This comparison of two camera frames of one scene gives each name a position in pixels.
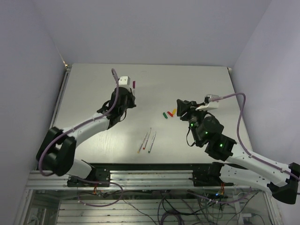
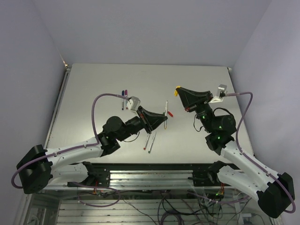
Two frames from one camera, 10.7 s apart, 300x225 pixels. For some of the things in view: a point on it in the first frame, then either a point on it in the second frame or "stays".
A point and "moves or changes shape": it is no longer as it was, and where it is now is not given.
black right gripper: (183, 107) -> (192, 100)
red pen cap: (169, 113) stays
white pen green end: (152, 142) stays
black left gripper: (132, 98) -> (152, 121)
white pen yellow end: (142, 143) -> (166, 111)
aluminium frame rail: (129, 180) stays
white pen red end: (146, 138) stays
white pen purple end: (134, 87) moves or changes shape
